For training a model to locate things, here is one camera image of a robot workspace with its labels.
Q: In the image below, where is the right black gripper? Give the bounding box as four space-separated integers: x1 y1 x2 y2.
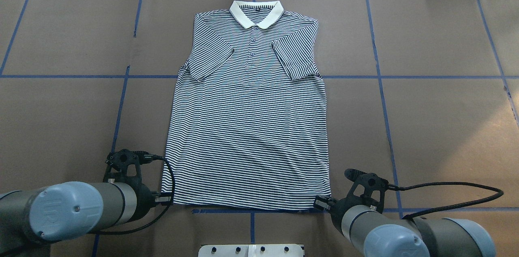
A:
313 195 357 227

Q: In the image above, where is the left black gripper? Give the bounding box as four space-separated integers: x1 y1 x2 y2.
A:
135 183 173 213

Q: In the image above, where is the striped polo shirt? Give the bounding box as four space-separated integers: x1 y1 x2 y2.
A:
161 0 331 210

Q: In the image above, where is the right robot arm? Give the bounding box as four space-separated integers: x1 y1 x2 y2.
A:
313 196 497 257

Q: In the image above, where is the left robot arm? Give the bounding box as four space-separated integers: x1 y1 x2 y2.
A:
0 181 171 257

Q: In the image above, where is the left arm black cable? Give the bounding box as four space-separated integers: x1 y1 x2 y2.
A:
97 154 176 235

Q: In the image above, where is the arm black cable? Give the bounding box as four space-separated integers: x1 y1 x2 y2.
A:
97 154 176 235
387 182 504 220

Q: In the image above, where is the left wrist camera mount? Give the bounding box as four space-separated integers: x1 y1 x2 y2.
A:
103 149 153 184

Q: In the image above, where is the white pedestal column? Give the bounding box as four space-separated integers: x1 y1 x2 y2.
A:
198 244 305 257

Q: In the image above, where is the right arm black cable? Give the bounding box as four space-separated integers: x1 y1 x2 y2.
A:
387 182 504 220

